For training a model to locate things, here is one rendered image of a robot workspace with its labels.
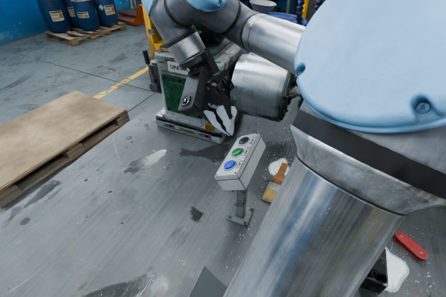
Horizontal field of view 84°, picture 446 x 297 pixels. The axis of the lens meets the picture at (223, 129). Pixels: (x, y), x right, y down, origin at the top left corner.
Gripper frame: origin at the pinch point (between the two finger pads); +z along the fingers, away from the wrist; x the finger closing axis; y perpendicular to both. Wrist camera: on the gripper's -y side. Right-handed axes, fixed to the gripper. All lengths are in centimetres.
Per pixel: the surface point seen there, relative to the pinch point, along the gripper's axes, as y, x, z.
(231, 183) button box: -9.2, -0.8, 8.6
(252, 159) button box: -1.1, -3.5, 8.5
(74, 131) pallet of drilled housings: 58, 197, -2
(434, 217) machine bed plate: 24, -38, 59
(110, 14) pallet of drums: 330, 369, -125
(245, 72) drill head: 32.9, 5.7, -4.5
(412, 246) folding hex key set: 8, -31, 53
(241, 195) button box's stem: -2.0, 5.4, 20.3
